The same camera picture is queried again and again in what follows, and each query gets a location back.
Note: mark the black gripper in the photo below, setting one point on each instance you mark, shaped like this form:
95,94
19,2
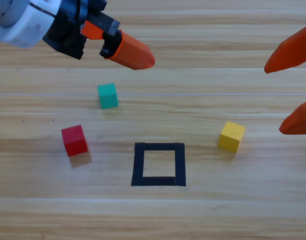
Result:
65,32

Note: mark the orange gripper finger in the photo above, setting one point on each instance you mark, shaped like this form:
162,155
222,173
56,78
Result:
290,52
298,122

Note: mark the green wooden cube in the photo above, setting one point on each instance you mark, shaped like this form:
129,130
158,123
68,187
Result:
108,96

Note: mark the yellow wooden cube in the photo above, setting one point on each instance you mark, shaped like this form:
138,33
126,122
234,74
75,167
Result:
230,137

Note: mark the red wooden cube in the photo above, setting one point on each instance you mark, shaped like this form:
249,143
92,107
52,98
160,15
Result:
74,140

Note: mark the black tape square outline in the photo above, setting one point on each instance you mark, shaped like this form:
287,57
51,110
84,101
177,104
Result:
138,165

